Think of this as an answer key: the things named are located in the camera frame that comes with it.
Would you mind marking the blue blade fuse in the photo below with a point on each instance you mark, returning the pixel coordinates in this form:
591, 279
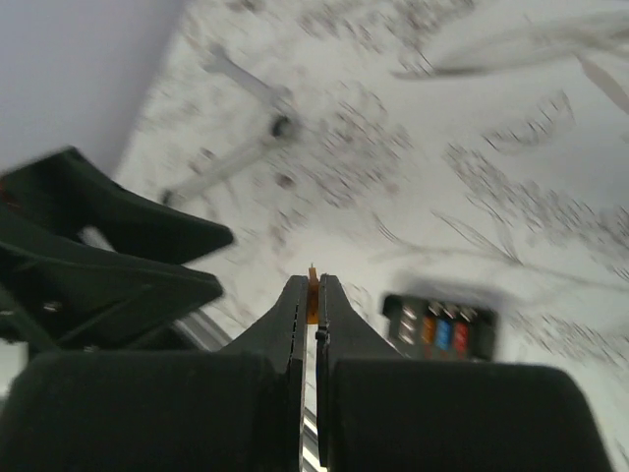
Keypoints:
443, 334

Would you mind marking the silver wrench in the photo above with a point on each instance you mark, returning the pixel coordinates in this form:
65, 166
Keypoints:
269, 123

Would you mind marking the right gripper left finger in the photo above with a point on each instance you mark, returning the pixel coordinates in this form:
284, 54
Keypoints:
277, 341

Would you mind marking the orange fuse in box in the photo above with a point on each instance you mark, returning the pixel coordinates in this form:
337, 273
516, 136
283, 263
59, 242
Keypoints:
428, 330

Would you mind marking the aluminium rail front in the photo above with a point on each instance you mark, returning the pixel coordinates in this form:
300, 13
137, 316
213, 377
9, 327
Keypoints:
206, 334

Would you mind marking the black fuse box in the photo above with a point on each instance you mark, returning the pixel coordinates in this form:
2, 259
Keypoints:
405, 315

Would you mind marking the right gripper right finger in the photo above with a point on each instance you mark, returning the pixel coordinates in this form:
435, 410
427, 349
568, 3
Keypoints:
348, 353

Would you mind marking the floral printed mat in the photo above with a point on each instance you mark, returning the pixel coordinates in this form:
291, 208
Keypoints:
473, 149

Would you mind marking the red blade fuse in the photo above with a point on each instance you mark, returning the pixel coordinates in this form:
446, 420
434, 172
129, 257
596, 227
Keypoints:
460, 340

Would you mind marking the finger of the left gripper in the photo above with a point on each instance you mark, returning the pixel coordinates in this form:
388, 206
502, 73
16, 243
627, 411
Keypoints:
57, 293
63, 192

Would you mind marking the orange blade fuse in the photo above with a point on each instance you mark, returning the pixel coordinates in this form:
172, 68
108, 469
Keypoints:
312, 298

